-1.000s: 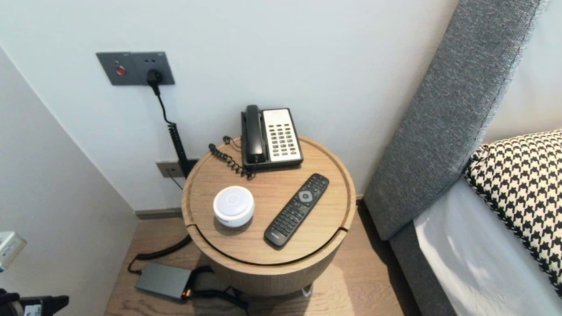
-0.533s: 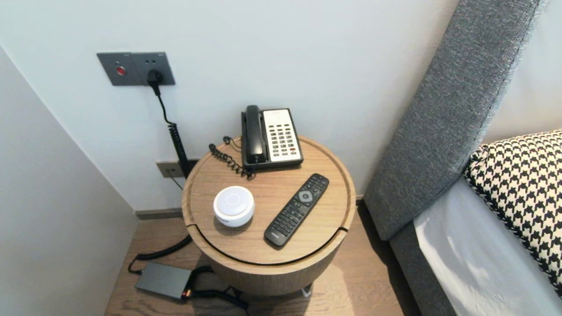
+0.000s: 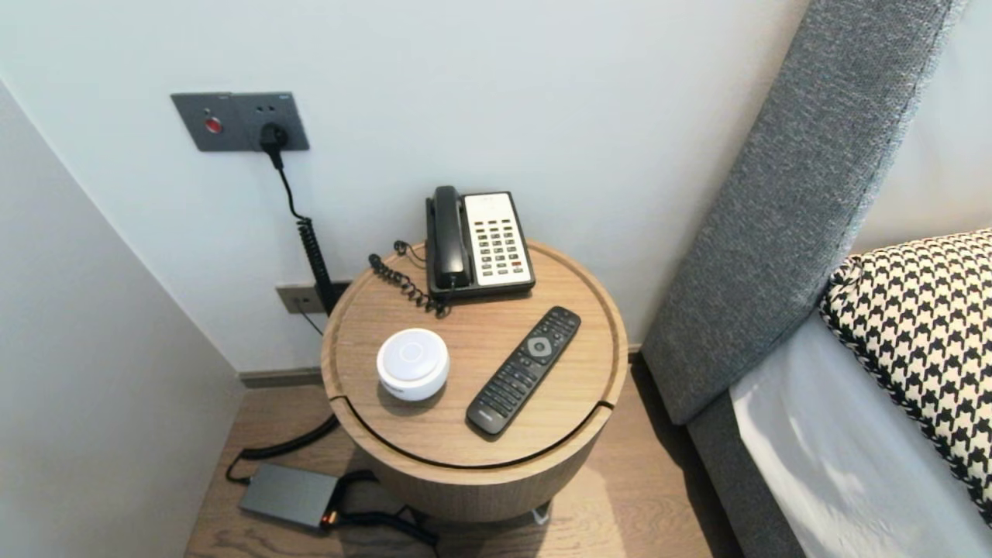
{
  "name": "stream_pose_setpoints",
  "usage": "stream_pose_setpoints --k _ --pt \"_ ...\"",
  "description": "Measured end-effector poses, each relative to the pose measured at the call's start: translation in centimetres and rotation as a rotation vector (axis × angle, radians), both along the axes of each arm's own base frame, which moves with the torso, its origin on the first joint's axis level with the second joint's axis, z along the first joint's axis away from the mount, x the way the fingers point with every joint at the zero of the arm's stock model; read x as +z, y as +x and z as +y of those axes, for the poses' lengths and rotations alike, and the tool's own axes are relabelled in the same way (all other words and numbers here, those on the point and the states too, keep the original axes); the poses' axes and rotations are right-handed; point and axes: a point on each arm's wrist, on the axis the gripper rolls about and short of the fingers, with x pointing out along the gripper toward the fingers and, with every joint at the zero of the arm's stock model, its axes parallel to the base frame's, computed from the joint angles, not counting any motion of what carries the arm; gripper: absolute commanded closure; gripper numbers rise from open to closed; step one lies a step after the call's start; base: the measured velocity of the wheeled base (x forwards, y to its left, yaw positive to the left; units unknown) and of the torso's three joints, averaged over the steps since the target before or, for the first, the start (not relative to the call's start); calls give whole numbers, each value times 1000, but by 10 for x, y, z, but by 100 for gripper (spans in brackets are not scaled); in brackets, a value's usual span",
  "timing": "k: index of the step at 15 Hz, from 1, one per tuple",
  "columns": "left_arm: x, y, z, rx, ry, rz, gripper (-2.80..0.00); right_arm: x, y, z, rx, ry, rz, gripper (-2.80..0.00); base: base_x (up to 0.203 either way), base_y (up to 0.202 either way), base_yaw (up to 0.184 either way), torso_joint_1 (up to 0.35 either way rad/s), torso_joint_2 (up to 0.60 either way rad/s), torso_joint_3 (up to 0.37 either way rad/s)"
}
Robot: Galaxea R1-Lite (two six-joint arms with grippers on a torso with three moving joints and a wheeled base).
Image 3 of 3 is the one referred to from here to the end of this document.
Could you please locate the black TV remote control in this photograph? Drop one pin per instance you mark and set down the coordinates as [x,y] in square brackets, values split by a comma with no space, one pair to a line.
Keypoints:
[523,372]

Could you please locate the white round smart speaker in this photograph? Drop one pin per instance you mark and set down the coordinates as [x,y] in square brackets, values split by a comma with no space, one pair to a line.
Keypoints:
[413,364]

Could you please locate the curved wooden table drawer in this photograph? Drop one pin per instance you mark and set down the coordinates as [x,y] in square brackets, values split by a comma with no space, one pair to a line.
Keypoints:
[465,490]

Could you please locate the black and white desk telephone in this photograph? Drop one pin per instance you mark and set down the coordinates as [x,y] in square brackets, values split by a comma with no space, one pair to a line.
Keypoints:
[500,242]

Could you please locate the round wooden side table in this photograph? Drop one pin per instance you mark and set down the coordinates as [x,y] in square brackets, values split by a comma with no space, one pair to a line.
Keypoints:
[480,325]

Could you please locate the black telephone handset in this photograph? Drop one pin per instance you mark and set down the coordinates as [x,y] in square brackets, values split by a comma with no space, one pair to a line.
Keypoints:
[449,234]

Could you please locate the wooden skirting board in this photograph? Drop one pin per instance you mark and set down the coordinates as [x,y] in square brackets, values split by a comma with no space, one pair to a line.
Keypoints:
[279,377]

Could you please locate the black power plug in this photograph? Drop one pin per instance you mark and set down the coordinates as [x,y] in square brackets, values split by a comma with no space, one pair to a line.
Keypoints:
[273,138]

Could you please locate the grey power adapter box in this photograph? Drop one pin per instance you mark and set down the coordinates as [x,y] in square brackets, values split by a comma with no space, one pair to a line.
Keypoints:
[283,494]

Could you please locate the grey fabric bed headboard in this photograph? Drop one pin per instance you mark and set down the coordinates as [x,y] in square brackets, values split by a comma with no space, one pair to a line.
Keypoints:
[814,155]

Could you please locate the white bed sheet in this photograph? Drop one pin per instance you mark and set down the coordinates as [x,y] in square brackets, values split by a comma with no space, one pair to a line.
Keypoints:
[837,465]

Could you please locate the black white houndstooth pillow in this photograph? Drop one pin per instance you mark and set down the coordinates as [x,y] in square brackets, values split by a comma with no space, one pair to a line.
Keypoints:
[914,325]

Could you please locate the dark grey blank wall plate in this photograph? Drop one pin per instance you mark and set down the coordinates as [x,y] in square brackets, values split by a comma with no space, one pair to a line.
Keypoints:
[342,288]

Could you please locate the beige wall data socket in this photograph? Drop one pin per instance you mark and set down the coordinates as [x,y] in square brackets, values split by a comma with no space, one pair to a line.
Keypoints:
[298,298]

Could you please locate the grey wall power socket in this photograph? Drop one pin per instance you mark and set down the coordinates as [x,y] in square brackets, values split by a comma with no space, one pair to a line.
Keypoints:
[291,111]

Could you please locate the grey wall plate red button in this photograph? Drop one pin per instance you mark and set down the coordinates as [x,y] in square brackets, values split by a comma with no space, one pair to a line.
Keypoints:
[203,122]

